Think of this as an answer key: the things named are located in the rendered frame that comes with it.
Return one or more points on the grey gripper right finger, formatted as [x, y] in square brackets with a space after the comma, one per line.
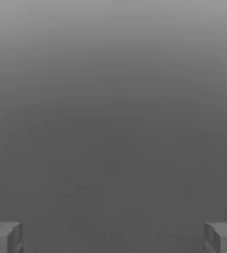
[225, 239]

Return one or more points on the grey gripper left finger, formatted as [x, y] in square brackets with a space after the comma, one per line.
[1, 239]

